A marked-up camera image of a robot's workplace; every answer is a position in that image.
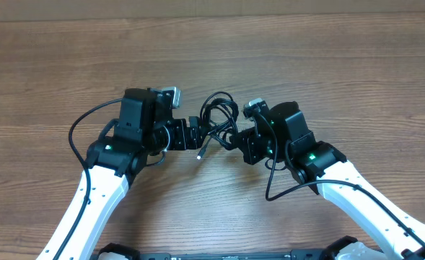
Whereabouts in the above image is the black USB cable blue plug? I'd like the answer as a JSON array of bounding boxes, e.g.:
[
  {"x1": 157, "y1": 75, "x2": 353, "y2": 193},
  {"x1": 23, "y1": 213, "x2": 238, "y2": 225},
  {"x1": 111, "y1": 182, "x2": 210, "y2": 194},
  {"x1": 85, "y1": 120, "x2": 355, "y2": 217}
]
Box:
[{"x1": 196, "y1": 97, "x2": 240, "y2": 160}]

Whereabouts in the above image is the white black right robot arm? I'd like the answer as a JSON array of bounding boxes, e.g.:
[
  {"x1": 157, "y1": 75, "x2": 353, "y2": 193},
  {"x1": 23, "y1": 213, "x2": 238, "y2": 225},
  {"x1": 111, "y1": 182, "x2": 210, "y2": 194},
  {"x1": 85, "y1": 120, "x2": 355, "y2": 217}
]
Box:
[{"x1": 230, "y1": 98, "x2": 425, "y2": 259}]

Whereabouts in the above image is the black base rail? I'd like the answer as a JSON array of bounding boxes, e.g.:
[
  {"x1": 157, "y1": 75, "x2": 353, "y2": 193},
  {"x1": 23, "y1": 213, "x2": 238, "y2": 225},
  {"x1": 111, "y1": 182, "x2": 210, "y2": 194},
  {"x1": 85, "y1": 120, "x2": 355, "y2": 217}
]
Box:
[{"x1": 89, "y1": 242, "x2": 379, "y2": 260}]

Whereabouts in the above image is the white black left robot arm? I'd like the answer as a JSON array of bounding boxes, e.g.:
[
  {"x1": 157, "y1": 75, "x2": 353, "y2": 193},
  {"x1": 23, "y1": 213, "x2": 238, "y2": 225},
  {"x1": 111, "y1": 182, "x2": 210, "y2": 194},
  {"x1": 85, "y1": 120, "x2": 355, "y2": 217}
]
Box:
[{"x1": 38, "y1": 87, "x2": 201, "y2": 259}]

